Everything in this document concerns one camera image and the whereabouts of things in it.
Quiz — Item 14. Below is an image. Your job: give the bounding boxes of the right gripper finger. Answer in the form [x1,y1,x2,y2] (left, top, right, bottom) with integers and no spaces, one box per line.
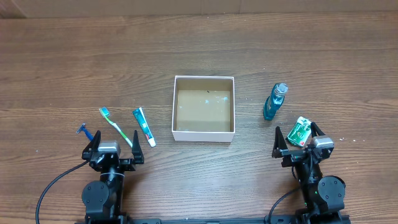
[310,122,325,138]
[272,126,289,158]

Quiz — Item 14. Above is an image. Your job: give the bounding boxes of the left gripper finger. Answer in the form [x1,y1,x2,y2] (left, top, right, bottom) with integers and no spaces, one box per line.
[131,130,144,164]
[81,130,101,161]

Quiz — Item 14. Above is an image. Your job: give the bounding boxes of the blue disposable razor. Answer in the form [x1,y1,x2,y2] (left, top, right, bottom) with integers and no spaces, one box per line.
[76,123,93,141]

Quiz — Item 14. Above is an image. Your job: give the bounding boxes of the green soap packet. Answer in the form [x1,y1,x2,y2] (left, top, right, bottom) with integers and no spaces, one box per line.
[286,116,312,147]

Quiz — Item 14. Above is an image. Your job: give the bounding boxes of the green white toothbrush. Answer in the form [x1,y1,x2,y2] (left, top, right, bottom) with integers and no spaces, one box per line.
[99,107,132,147]

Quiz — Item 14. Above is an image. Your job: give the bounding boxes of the teal toothpaste tube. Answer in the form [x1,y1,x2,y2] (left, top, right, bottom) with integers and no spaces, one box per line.
[132,107,156,147]

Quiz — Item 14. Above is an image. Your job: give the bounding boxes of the blue mouthwash bottle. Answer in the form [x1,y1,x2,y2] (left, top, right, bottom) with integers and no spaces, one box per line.
[263,83,289,120]

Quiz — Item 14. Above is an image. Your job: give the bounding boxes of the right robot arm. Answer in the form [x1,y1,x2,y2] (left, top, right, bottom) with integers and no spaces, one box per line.
[265,123,351,224]

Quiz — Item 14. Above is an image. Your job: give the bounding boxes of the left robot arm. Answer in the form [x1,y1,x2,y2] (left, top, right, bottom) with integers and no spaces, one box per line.
[81,131,144,224]

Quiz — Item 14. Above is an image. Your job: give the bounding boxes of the white cardboard box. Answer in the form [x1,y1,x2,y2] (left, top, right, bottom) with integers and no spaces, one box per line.
[172,75,236,142]

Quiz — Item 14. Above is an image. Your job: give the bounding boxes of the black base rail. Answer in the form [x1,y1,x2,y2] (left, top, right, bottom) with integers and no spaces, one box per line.
[74,214,351,224]

